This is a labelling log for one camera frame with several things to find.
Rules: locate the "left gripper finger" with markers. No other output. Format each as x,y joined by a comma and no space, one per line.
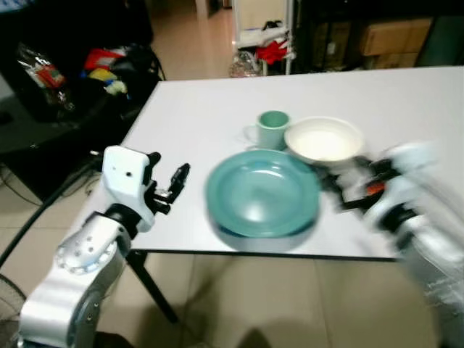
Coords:
154,159
179,180

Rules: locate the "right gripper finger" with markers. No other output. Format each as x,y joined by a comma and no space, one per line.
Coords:
330,181
351,206

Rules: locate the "white ceramic bowl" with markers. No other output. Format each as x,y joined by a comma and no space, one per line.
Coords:
325,141

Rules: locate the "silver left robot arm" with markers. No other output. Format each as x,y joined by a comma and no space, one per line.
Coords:
78,255

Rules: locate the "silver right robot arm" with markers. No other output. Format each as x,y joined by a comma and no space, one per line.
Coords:
428,268

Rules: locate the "teal green dinner plate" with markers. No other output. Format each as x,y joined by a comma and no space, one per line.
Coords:
262,194

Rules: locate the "light green mug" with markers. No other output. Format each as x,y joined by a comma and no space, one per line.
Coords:
272,130

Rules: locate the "black bag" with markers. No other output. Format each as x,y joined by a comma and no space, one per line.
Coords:
141,72

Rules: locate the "yellow and blue packet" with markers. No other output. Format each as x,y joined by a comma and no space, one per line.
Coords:
109,81

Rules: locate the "black table leg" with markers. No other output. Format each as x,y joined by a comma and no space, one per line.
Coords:
152,286

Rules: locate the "red packet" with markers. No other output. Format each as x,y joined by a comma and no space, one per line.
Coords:
104,58

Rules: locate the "clear plastic snack bag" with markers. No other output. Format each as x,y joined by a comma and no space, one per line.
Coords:
45,76

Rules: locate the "red cloth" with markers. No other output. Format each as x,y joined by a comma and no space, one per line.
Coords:
272,51

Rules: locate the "brown cardboard box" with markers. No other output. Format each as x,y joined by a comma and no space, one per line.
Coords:
395,38

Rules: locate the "white metal rack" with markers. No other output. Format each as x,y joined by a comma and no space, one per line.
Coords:
262,32

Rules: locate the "floor fan grille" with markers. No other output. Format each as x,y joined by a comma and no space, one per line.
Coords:
10,308

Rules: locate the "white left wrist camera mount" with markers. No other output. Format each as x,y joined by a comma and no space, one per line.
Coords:
123,174

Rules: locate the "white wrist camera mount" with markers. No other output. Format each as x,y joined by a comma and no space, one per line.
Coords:
123,174
407,170

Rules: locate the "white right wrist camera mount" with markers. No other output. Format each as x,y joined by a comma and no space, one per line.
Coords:
407,170

